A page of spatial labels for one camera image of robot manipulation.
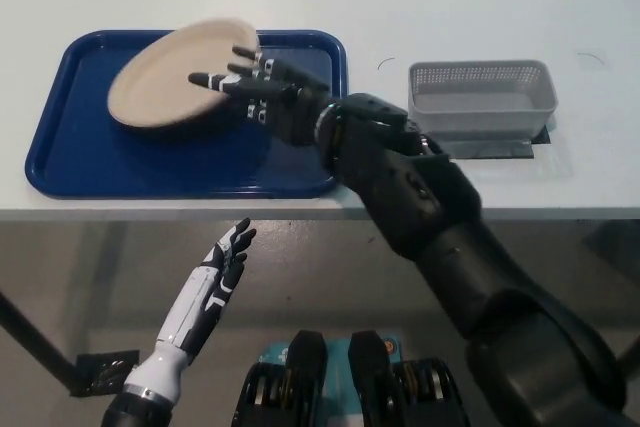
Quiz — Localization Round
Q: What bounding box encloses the right robot hand black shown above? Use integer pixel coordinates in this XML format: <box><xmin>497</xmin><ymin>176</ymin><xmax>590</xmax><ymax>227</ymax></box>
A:
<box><xmin>188</xmin><ymin>44</ymin><xmax>335</xmax><ymax>148</ymax></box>

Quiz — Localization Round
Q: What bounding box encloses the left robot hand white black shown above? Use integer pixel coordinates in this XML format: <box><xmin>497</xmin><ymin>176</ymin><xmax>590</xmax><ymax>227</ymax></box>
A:
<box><xmin>155</xmin><ymin>217</ymin><xmax>258</xmax><ymax>356</ymax></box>

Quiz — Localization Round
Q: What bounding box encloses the beige paper plate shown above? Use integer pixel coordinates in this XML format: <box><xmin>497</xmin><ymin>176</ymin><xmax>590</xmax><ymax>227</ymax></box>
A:
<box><xmin>106</xmin><ymin>18</ymin><xmax>261</xmax><ymax>130</ymax></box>

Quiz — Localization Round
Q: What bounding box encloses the blue plastic tray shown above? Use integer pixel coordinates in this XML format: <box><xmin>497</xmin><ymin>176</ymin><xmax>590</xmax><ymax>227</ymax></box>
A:
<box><xmin>24</xmin><ymin>28</ymin><xmax>350</xmax><ymax>201</ymax></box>

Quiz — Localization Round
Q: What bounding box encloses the black table leg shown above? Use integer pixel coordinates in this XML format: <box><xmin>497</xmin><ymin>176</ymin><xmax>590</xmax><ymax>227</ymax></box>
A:
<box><xmin>0</xmin><ymin>288</ymin><xmax>79</xmax><ymax>393</ymax></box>

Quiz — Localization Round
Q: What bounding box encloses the grey perforated plastic basket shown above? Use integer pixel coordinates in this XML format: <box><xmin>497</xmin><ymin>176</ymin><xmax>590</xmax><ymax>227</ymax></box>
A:
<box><xmin>407</xmin><ymin>60</ymin><xmax>560</xmax><ymax>142</ymax></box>

